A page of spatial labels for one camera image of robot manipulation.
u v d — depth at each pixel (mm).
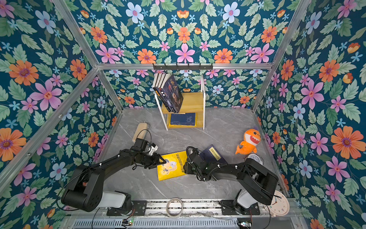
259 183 446
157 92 784
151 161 774
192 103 1001
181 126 1039
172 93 852
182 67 932
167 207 737
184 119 1031
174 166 862
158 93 786
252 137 914
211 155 911
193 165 665
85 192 426
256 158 884
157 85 767
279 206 720
